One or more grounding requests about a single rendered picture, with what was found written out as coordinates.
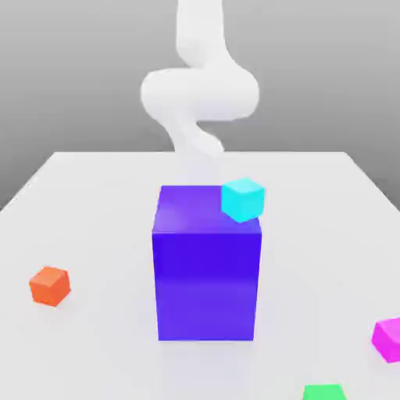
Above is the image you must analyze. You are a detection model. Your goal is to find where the small cyan cube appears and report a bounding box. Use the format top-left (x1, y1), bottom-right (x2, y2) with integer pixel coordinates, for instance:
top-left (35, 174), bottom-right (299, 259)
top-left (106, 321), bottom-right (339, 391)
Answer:
top-left (220, 177), bottom-right (266, 224)

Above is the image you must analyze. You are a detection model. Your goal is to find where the small orange cube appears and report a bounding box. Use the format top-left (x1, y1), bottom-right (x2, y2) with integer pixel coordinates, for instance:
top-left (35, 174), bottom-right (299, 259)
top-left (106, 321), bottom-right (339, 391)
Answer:
top-left (28, 266), bottom-right (72, 308)

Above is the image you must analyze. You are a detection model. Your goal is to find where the small green cube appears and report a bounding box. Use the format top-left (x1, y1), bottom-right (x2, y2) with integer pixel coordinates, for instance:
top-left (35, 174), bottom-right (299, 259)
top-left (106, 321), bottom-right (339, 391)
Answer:
top-left (302, 384), bottom-right (348, 400)

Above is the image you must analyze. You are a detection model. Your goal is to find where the small magenta cube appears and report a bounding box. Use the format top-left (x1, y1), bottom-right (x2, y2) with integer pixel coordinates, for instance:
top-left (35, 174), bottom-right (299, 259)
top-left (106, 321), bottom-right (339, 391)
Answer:
top-left (370, 317), bottom-right (400, 364)

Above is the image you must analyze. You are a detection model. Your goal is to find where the large purple box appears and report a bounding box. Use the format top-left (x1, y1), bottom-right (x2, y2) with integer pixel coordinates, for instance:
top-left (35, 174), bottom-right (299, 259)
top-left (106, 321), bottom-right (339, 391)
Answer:
top-left (151, 184), bottom-right (263, 342)

